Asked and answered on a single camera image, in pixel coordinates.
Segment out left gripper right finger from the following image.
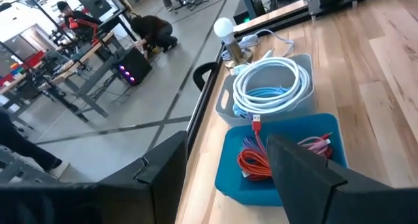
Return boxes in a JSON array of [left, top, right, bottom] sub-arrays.
[[266, 134, 418, 224]]

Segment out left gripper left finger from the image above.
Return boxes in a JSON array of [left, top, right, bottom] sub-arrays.
[[97, 131, 187, 224]]

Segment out pink USB cable bundle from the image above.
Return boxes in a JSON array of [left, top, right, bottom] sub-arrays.
[[297, 135, 332, 158]]

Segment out light blue USB cable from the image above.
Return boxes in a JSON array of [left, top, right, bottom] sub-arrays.
[[232, 86, 291, 119]]

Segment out white USB cable coil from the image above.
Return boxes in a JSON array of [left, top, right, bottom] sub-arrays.
[[231, 56, 311, 116]]

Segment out teal plastic bin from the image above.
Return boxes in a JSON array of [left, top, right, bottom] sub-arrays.
[[214, 112, 349, 207]]

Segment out pale grey plastic bin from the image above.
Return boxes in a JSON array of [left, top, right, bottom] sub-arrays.
[[215, 53, 317, 127]]

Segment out black computer tower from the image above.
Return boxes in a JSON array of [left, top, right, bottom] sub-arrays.
[[116, 47, 153, 87]]

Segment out person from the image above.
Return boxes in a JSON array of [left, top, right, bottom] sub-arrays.
[[130, 14, 179, 54], [0, 109, 69, 179], [57, 1, 102, 39]]

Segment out wooden workbench black legs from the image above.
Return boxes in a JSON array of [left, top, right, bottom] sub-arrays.
[[0, 31, 138, 123]]

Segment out brass lamp with white bulb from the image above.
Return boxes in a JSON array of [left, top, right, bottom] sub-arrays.
[[214, 17, 254, 68]]

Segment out black computer monitor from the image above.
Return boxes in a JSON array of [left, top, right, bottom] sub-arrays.
[[75, 0, 112, 19]]

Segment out black aluminium table frame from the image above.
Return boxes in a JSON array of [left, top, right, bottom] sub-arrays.
[[185, 0, 418, 159]]

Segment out black arched frame handle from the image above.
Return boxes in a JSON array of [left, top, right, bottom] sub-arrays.
[[192, 61, 219, 91]]

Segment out white lamp cord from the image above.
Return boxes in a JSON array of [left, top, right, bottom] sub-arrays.
[[221, 28, 295, 63]]

